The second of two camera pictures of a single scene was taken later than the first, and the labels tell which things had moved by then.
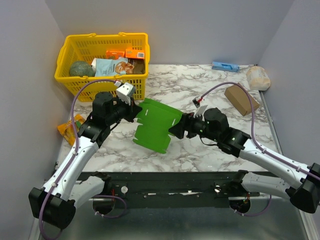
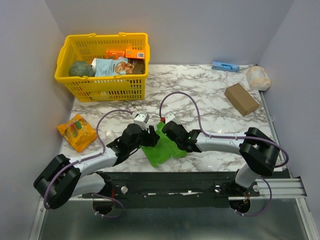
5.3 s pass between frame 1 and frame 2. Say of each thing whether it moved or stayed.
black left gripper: moved
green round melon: stayed
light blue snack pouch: stayed
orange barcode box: stayed
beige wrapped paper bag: stayed
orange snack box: stayed
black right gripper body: moved
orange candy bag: stayed
